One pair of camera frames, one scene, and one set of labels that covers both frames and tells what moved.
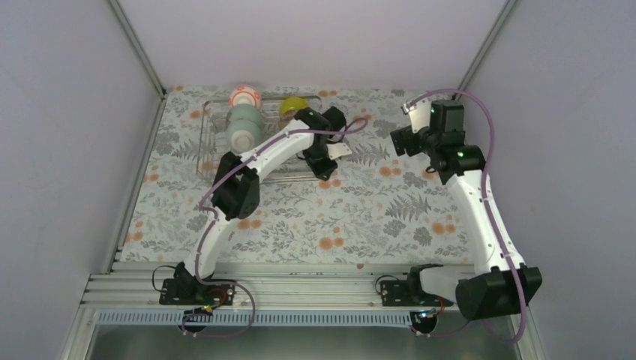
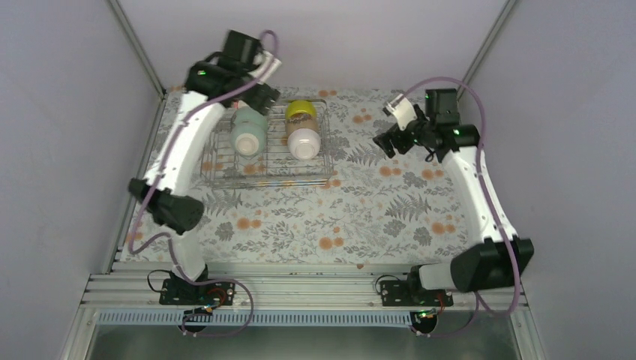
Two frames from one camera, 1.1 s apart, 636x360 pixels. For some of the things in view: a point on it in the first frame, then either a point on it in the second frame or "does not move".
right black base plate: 408,293 does not move
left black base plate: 190,292 does not move
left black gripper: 320,171 to 257,101
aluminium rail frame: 136,286 does not move
